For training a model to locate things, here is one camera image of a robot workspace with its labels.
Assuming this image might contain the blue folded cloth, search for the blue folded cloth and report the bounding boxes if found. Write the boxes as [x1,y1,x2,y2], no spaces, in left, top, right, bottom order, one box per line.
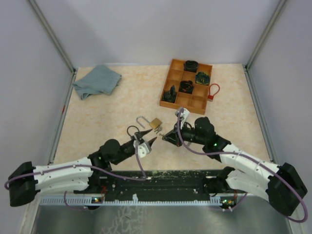
[73,65,122,100]

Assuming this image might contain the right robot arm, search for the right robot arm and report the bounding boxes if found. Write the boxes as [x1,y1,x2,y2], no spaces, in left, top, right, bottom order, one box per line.
[162,117,308,216]

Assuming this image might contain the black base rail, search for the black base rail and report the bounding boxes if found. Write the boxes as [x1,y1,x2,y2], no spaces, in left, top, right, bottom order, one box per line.
[73,169,244,195]

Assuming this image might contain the brass padlock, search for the brass padlock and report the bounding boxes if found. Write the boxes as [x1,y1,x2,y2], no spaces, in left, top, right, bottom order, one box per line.
[136,116,162,129]

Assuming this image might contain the red cable lock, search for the red cable lock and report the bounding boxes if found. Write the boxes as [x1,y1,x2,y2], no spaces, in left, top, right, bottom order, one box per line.
[207,83,220,101]

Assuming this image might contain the black red coiled strap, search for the black red coiled strap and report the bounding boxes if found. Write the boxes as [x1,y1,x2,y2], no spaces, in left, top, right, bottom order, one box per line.
[179,80,195,94]

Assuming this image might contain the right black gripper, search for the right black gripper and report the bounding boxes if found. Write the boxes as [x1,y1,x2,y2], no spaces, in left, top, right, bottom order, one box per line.
[163,119,206,147]

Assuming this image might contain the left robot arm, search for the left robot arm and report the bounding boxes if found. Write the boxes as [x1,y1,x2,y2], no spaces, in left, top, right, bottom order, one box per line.
[4,130,156,207]

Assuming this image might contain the dark crumpled strap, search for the dark crumpled strap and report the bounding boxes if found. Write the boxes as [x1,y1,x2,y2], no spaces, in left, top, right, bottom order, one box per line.
[163,84,178,103]

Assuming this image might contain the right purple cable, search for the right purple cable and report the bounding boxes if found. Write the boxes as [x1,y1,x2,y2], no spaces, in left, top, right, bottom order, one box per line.
[176,109,309,224]

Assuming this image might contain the black cable lock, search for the black cable lock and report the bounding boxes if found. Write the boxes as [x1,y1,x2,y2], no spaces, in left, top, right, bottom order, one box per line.
[126,125,141,140]

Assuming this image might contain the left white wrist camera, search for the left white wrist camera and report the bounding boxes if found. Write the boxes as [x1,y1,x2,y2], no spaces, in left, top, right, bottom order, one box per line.
[134,140,152,158]

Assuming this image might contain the green yellow coiled strap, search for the green yellow coiled strap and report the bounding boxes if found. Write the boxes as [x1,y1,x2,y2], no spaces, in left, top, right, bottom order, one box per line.
[195,71,211,85]

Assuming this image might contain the wooden compartment tray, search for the wooden compartment tray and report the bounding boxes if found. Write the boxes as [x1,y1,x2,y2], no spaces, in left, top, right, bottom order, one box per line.
[159,59,213,115]

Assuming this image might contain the white toothed cable duct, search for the white toothed cable duct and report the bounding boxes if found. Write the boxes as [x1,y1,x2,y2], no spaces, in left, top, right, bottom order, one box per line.
[39,193,234,207]

